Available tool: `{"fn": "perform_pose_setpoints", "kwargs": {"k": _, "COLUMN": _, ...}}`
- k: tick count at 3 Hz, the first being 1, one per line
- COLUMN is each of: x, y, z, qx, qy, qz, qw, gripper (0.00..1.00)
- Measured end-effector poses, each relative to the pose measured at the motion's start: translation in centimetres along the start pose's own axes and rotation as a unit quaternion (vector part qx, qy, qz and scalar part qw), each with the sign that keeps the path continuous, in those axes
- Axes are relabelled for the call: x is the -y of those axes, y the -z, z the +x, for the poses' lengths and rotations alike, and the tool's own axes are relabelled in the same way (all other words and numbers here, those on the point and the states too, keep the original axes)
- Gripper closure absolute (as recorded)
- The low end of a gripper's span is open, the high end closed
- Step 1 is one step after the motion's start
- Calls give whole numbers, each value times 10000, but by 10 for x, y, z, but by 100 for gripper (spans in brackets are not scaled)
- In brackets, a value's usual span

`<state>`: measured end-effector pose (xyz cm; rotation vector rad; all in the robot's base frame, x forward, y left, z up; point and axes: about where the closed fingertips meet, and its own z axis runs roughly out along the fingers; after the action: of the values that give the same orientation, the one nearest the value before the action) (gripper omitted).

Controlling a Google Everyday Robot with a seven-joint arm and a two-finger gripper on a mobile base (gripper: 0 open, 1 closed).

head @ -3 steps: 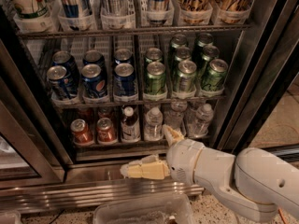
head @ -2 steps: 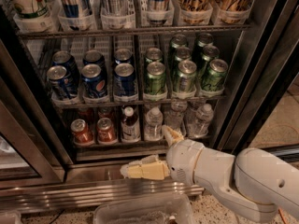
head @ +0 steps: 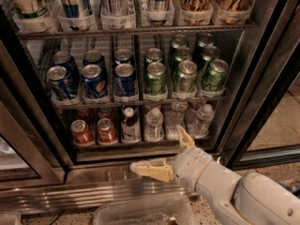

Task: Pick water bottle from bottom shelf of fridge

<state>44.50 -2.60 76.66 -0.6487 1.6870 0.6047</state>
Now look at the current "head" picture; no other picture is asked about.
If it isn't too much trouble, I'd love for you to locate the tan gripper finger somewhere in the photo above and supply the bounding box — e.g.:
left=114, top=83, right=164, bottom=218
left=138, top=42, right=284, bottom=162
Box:
left=176, top=125, right=195, bottom=149
left=130, top=158, right=174, bottom=182

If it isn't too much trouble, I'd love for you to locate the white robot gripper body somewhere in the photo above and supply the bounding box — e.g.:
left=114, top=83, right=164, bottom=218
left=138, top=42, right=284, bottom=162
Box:
left=173, top=147, right=213, bottom=192

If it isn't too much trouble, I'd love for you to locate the clear water bottle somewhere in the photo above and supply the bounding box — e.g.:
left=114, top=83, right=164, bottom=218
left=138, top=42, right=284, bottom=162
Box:
left=165, top=102, right=188, bottom=140
left=189, top=104, right=215, bottom=139
left=144, top=108, right=163, bottom=142

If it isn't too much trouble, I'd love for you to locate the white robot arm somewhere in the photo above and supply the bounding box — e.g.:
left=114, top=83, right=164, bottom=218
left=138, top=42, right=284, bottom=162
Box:
left=130, top=126, right=300, bottom=225

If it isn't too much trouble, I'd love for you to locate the brown juice bottle white cap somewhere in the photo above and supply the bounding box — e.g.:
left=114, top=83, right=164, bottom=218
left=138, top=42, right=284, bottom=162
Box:
left=121, top=107, right=141, bottom=143

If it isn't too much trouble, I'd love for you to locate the fridge glass door right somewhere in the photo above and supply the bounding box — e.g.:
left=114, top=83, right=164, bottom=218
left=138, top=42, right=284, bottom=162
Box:
left=216, top=0, right=300, bottom=169

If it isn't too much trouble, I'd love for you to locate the fridge glass door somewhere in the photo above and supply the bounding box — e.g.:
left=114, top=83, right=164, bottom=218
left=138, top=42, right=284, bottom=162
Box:
left=0, top=41, right=67, bottom=190
left=216, top=0, right=300, bottom=169

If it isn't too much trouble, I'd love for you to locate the stainless steel fridge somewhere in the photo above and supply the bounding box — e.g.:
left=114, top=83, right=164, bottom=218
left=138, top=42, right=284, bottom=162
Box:
left=0, top=0, right=300, bottom=216

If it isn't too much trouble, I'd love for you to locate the fridge glass door left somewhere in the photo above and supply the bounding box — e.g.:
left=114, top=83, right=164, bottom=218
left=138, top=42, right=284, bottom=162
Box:
left=0, top=41, right=67, bottom=190

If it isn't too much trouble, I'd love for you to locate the clear plastic bin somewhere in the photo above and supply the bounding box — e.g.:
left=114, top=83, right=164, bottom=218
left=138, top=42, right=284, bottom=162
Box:
left=93, top=194, right=196, bottom=225

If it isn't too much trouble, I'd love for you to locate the green soda can front middle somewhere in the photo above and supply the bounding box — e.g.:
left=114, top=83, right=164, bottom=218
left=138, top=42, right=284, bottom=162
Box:
left=173, top=60, right=197, bottom=94

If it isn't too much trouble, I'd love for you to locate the green soda can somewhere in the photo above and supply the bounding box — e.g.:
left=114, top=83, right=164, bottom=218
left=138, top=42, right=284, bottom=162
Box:
left=197, top=45, right=220, bottom=77
left=173, top=60, right=197, bottom=94
left=201, top=59, right=229, bottom=92
left=144, top=48, right=163, bottom=66
left=144, top=62, right=166, bottom=96
left=173, top=47, right=192, bottom=68
left=169, top=34, right=188, bottom=58
left=193, top=33, right=214, bottom=55

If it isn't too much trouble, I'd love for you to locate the green soda can front left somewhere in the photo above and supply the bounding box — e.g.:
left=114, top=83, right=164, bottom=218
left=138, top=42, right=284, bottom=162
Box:
left=144, top=62, right=166, bottom=96

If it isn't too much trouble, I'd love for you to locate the red soda can front right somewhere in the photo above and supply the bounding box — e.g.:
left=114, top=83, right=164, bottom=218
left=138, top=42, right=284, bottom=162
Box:
left=97, top=118, right=117, bottom=145

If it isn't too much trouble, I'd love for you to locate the red soda can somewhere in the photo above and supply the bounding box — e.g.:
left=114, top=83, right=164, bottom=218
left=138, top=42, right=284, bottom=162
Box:
left=97, top=118, right=117, bottom=145
left=70, top=119, right=94, bottom=146

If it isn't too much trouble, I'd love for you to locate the green soda can front right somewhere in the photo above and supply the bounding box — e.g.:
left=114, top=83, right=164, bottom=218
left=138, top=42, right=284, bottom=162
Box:
left=201, top=59, right=229, bottom=92

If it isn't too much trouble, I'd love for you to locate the blue pepsi can front right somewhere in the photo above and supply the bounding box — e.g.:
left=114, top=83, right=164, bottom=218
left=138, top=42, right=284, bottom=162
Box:
left=113, top=64, right=138, bottom=98

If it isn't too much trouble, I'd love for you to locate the blue pepsi can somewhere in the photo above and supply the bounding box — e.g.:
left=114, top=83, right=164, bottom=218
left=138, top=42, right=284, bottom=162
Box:
left=52, top=51, right=79, bottom=76
left=82, top=65, right=108, bottom=99
left=47, top=66, right=78, bottom=100
left=113, top=49, right=134, bottom=66
left=82, top=50, right=106, bottom=68
left=113, top=64, right=138, bottom=98

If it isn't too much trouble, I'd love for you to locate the red soda can front left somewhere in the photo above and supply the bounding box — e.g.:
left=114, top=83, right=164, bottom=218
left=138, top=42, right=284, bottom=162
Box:
left=70, top=119, right=94, bottom=146

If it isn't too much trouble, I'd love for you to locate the green soda can back left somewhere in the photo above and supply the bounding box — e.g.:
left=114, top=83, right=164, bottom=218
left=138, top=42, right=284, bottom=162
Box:
left=144, top=48, right=163, bottom=66

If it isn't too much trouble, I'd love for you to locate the green soda can rear middle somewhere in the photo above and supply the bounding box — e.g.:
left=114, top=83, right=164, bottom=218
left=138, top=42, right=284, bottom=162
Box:
left=169, top=34, right=188, bottom=58

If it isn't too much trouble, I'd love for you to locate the green soda can rear right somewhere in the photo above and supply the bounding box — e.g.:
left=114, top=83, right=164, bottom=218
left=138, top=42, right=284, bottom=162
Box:
left=193, top=33, right=214, bottom=55

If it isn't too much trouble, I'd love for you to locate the blue pepsi can back right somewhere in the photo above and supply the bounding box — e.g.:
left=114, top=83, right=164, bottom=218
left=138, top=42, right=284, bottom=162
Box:
left=113, top=49, right=134, bottom=66

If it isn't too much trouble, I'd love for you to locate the blue pepsi can front middle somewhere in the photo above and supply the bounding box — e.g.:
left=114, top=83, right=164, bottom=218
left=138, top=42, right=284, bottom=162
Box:
left=82, top=65, right=108, bottom=99

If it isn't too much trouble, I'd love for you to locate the blue pepsi can back middle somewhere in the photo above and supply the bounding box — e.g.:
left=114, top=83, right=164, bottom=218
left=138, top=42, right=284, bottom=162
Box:
left=82, top=50, right=106, bottom=68

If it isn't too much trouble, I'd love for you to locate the blue pepsi can front left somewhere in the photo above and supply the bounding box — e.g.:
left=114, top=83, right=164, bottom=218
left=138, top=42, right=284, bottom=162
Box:
left=47, top=66, right=78, bottom=100

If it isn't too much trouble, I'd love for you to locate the blue pepsi can back left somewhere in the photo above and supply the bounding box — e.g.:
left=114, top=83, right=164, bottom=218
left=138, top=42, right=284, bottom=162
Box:
left=52, top=51, right=79, bottom=76

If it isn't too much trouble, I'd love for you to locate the white tall can top left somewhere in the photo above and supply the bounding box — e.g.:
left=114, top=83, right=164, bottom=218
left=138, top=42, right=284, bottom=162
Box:
left=9, top=0, right=49, bottom=19

